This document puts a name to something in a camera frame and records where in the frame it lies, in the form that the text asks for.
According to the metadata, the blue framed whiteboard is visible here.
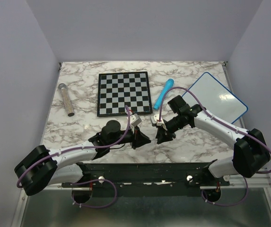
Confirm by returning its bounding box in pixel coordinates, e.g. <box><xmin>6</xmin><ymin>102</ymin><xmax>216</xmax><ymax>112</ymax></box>
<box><xmin>188</xmin><ymin>72</ymin><xmax>248</xmax><ymax>124</ymax></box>

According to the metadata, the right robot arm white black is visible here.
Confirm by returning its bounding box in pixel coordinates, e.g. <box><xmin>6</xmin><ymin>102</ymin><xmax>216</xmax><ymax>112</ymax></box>
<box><xmin>151</xmin><ymin>96</ymin><xmax>271</xmax><ymax>185</ymax></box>

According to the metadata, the light blue cylinder tube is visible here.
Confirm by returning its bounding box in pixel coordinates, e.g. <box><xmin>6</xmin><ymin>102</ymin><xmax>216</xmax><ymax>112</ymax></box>
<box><xmin>153</xmin><ymin>79</ymin><xmax>174</xmax><ymax>110</ymax></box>

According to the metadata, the aluminium rail frame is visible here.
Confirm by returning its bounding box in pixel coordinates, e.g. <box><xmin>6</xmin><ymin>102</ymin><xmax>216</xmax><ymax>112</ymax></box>
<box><xmin>13</xmin><ymin>61</ymin><xmax>271</xmax><ymax>227</ymax></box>

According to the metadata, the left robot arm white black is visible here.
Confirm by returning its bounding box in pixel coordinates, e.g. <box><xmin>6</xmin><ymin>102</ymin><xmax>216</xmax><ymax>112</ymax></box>
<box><xmin>14</xmin><ymin>120</ymin><xmax>151</xmax><ymax>196</ymax></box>

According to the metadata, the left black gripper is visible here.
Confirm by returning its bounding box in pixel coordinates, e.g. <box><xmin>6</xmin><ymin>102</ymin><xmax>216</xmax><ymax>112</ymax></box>
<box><xmin>108</xmin><ymin>124</ymin><xmax>151</xmax><ymax>150</ymax></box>

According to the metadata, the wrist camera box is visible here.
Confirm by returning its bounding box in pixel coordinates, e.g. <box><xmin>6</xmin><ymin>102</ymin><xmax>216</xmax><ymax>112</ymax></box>
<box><xmin>150</xmin><ymin>114</ymin><xmax>167</xmax><ymax>131</ymax></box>
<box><xmin>130</xmin><ymin>113</ymin><xmax>142</xmax><ymax>129</ymax></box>

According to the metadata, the black white chessboard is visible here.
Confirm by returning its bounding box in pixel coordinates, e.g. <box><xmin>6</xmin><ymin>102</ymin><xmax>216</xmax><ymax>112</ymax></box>
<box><xmin>97</xmin><ymin>71</ymin><xmax>153</xmax><ymax>117</ymax></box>

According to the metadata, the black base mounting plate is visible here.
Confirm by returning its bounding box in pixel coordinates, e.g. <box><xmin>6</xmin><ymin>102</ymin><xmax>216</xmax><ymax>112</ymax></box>
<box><xmin>32</xmin><ymin>159</ymin><xmax>230</xmax><ymax>206</ymax></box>

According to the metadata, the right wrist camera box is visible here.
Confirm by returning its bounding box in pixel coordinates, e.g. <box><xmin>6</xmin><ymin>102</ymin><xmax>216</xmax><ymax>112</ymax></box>
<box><xmin>150</xmin><ymin>114</ymin><xmax>167</xmax><ymax>131</ymax></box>

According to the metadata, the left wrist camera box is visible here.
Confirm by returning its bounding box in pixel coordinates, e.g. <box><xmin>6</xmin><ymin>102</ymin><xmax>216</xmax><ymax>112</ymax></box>
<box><xmin>130</xmin><ymin>113</ymin><xmax>142</xmax><ymax>129</ymax></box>

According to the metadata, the glitter filled clear tube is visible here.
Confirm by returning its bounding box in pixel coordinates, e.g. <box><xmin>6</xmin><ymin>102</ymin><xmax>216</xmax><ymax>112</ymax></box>
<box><xmin>58</xmin><ymin>83</ymin><xmax>75</xmax><ymax>117</ymax></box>

